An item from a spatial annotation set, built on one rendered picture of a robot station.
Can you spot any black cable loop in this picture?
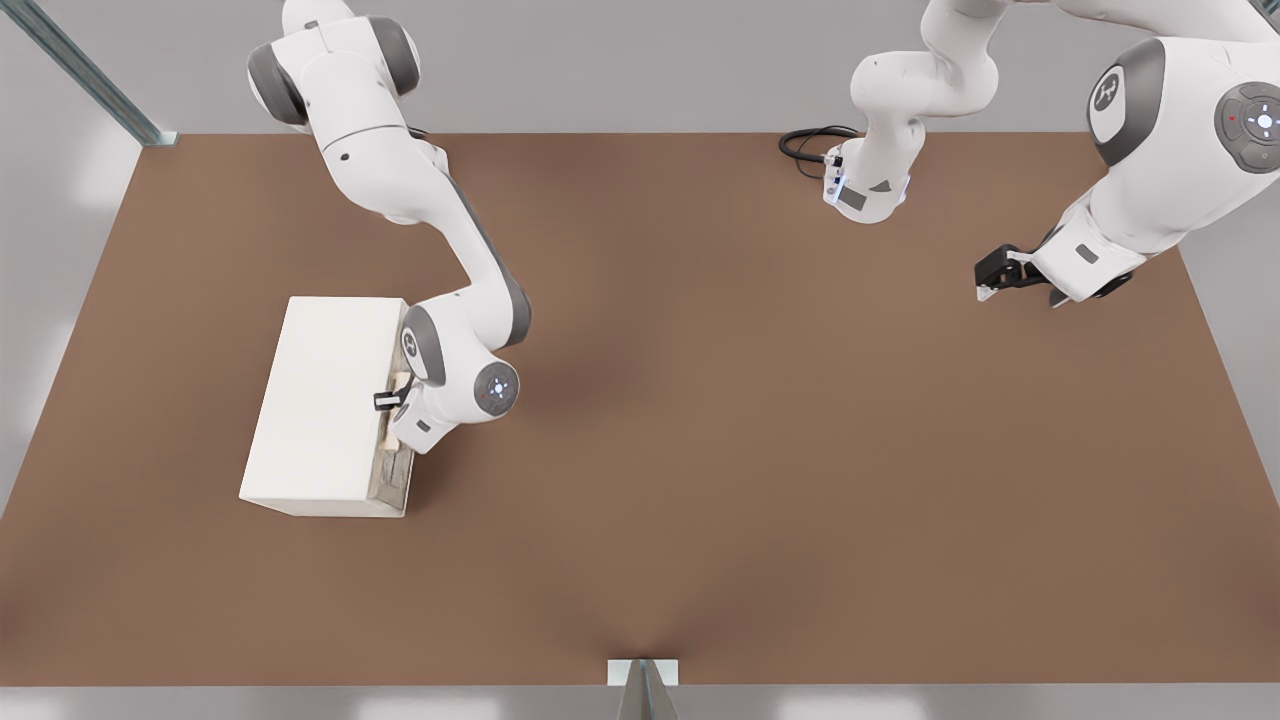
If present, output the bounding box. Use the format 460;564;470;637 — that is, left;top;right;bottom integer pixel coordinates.
778;125;863;182

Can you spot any white oven body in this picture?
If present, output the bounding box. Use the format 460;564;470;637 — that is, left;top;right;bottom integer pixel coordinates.
239;296;410;519

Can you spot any oven door with pale handle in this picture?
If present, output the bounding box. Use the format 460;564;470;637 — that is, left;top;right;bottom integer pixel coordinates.
370;300;417;519

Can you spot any silver frame post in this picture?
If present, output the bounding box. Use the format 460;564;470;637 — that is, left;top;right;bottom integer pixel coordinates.
607;658;680;720
0;0;179;149

